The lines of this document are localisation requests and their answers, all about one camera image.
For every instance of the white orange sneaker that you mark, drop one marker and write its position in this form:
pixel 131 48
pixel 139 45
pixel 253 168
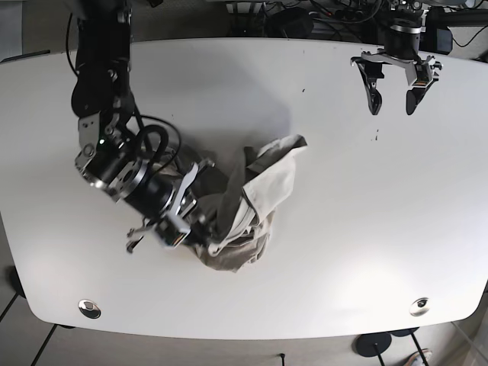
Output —
pixel 419 358

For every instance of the beige grey T-shirt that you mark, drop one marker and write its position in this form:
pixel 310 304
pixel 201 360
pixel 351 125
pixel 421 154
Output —
pixel 246 201

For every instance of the left silver table grommet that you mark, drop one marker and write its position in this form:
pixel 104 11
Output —
pixel 89 309

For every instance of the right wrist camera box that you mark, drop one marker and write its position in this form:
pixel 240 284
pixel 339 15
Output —
pixel 170 233

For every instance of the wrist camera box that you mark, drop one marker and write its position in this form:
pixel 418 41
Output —
pixel 170 233
pixel 423 75

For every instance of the black round stand base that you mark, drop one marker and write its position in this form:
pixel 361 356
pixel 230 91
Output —
pixel 372 344

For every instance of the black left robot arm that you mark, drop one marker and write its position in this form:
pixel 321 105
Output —
pixel 401 24

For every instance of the black power adapter box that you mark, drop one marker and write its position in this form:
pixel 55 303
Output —
pixel 289 23

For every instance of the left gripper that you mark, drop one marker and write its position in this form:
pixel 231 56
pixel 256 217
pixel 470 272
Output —
pixel 370 66

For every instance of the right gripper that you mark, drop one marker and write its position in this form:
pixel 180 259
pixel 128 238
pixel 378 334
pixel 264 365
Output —
pixel 161 196

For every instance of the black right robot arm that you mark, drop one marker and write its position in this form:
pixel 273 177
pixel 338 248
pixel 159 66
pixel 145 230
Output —
pixel 124 153

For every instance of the silver table grommet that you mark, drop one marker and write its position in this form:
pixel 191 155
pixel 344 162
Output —
pixel 89 309
pixel 419 307

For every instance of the right silver table grommet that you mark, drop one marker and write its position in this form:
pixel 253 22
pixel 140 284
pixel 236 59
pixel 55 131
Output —
pixel 419 307

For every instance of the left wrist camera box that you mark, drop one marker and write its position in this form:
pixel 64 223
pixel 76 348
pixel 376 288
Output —
pixel 423 75

